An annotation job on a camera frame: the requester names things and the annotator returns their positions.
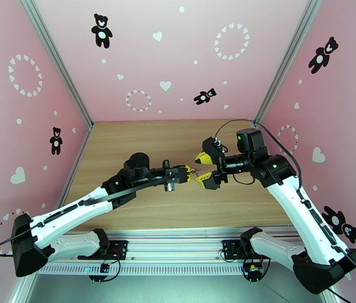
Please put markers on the aluminium frame corner post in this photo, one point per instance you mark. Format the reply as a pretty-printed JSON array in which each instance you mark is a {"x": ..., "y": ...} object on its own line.
[
  {"x": 57, "y": 59},
  {"x": 287, "y": 59}
]

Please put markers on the small black circuit board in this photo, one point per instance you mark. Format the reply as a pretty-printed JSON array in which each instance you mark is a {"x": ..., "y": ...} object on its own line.
[{"x": 104, "y": 268}]

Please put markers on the grey metal panel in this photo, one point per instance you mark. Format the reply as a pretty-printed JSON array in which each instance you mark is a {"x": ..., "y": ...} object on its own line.
[{"x": 171, "y": 291}]

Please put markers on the perforated metal vent strip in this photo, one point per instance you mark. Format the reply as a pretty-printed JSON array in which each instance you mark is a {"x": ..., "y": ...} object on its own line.
[{"x": 165, "y": 270}]

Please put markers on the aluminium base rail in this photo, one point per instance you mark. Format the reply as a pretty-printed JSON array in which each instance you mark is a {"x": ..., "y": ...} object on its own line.
[{"x": 174, "y": 245}]

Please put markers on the small circuit board yellow connector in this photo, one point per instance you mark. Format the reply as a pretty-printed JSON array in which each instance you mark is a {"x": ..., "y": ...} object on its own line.
[{"x": 253, "y": 270}]

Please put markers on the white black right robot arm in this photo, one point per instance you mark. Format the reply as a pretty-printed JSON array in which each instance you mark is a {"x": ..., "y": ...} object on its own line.
[{"x": 307, "y": 217}]

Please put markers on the aluminium table side rail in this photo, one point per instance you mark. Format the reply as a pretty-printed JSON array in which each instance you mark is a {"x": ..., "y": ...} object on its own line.
[{"x": 81, "y": 150}]

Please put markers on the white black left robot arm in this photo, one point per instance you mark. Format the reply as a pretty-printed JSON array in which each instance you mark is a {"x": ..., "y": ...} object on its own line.
[{"x": 70, "y": 213}]

